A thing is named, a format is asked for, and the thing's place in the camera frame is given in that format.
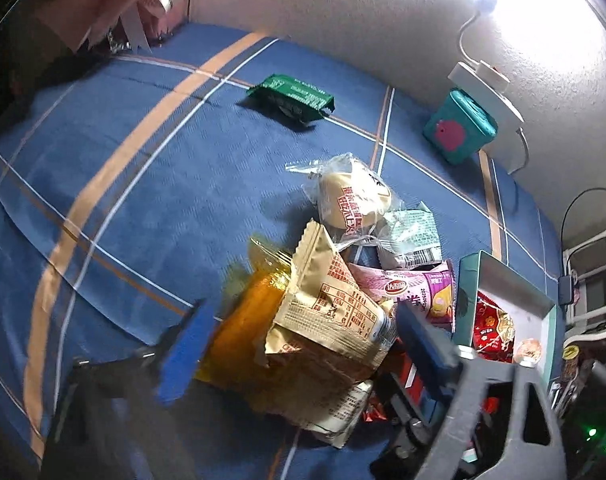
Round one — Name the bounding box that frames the white gooseneck plug lamp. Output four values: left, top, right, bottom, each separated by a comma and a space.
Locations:
458, 0, 511, 83

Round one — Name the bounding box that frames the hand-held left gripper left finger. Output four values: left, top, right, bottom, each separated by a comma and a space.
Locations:
40, 299, 215, 480

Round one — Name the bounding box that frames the dark green snack packet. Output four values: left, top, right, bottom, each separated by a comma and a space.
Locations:
246, 74, 336, 128

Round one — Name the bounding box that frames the white power strip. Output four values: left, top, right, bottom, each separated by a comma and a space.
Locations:
448, 61, 524, 123

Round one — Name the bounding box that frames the teal tin with pink hearts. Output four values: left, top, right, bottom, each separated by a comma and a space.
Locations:
423, 87, 498, 166

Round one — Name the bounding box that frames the white power cable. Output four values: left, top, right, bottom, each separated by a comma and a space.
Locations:
508, 125, 531, 175

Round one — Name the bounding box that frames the beige snack packet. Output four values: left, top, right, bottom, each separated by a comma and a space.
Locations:
245, 219, 400, 416

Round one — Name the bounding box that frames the black cable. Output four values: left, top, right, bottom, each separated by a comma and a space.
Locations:
560, 187, 606, 281

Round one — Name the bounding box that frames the white text snack packet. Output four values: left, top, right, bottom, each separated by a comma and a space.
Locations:
293, 380, 376, 450

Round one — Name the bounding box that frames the clear bun packet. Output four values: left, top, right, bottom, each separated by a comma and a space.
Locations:
284, 154, 409, 251

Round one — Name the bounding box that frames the blue plaid bedsheet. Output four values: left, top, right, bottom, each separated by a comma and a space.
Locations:
0, 22, 568, 480

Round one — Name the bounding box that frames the red cartoon snack packet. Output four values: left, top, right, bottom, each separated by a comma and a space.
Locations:
473, 290, 516, 363

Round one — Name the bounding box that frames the teal cardboard tray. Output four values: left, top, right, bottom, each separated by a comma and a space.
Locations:
453, 252, 556, 386

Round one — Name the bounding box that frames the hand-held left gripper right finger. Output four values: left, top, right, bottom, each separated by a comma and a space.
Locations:
397, 304, 568, 480

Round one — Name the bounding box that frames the red gold patterned packet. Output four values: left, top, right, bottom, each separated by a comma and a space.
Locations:
360, 392, 394, 425

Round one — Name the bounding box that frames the light green snack packet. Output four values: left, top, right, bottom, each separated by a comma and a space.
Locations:
375, 201, 444, 271

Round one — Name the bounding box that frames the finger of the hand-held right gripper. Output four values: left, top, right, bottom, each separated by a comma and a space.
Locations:
370, 377, 446, 480

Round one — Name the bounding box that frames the black power adapter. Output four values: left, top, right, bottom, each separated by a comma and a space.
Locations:
558, 270, 581, 306

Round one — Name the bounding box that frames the pink purple snack packet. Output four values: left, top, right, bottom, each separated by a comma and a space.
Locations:
350, 259, 456, 333

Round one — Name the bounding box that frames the orange yellow snack packet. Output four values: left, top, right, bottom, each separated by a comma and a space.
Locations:
193, 235, 294, 391

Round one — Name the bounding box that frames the small dark red box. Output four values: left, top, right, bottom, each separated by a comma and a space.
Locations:
400, 352, 426, 393

